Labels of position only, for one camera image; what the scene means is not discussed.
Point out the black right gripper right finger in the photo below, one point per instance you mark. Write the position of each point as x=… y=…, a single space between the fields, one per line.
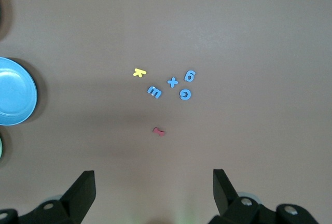
x=225 y=195

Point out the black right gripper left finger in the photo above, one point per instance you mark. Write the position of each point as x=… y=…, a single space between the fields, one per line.
x=77 y=195

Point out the blue letter G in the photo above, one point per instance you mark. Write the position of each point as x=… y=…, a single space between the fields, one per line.
x=185 y=98

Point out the blue letter M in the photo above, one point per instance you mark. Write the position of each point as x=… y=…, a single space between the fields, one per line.
x=155 y=94

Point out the blue numeral nine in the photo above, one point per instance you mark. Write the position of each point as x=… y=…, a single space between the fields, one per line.
x=194 y=75

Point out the green plate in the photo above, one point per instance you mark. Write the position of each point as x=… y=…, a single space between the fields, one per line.
x=0 y=150

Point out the small red letter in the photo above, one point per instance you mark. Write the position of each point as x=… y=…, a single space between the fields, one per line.
x=158 y=131

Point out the blue plate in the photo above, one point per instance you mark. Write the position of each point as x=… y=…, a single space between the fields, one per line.
x=15 y=91

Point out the blue letter X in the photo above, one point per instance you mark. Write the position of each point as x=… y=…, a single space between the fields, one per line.
x=172 y=82

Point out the yellow letter K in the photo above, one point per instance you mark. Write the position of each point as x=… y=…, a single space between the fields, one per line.
x=138 y=73

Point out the brown table cover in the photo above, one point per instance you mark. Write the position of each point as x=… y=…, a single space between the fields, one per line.
x=233 y=40

